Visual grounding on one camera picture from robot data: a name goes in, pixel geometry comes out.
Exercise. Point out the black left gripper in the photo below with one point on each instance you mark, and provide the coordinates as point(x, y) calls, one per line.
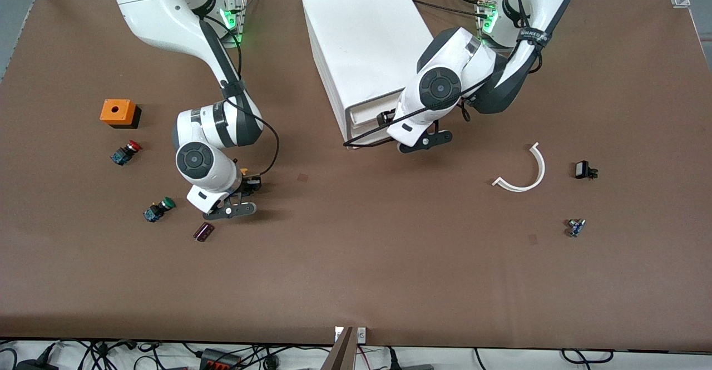
point(385, 118)

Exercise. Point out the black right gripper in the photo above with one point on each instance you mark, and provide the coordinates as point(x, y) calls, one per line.
point(248, 184)

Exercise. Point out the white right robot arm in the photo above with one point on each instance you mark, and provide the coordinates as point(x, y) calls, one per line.
point(167, 14)

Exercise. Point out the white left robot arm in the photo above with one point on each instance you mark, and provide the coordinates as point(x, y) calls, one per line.
point(445, 86)

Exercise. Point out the white plain drawer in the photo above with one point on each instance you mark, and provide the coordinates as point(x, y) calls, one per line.
point(370, 144)
point(364, 128)
point(361, 136)

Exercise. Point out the white drawer cabinet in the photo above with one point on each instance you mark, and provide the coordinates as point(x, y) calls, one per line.
point(356, 30)

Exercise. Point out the green push button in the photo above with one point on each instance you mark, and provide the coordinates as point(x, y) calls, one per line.
point(158, 208)

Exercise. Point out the red push button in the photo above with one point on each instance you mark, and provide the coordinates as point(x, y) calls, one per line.
point(127, 152)

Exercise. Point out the orange button box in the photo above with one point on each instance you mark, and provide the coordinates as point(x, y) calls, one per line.
point(115, 112)

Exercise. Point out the dark purple capacitor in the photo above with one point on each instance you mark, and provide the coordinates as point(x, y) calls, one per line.
point(203, 232)

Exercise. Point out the white curved plastic strip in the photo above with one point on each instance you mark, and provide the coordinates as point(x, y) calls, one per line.
point(540, 167)

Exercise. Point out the black power strip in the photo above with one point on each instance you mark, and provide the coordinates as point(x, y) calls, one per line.
point(219, 360)

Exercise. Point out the small blue electronic component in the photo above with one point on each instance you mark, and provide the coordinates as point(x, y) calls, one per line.
point(575, 227)

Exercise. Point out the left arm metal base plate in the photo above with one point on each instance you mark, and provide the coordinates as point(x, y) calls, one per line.
point(483, 16)

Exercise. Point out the white metal bracket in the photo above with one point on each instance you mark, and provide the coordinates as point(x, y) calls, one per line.
point(361, 335)

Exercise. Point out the wooden camera post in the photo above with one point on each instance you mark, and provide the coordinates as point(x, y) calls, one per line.
point(340, 353)

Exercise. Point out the small black switch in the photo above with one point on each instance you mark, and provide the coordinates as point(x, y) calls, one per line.
point(583, 169)

